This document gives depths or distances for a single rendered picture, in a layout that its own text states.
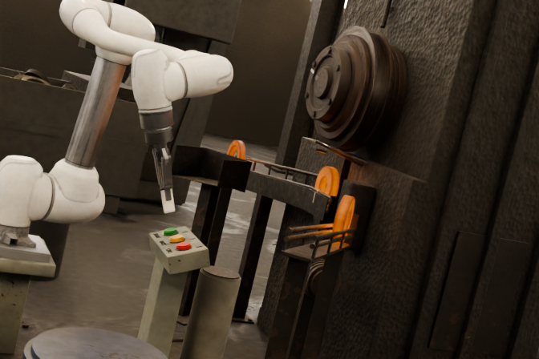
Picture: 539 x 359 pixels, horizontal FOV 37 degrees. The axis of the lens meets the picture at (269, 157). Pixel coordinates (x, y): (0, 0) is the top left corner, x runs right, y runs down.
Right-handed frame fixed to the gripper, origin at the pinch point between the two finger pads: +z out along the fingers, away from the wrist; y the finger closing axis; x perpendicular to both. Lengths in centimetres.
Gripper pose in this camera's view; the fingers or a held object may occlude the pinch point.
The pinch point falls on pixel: (168, 199)
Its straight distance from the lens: 222.5
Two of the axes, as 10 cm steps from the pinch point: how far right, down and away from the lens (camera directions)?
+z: 1.0, 9.7, 2.1
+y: -3.4, -1.6, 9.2
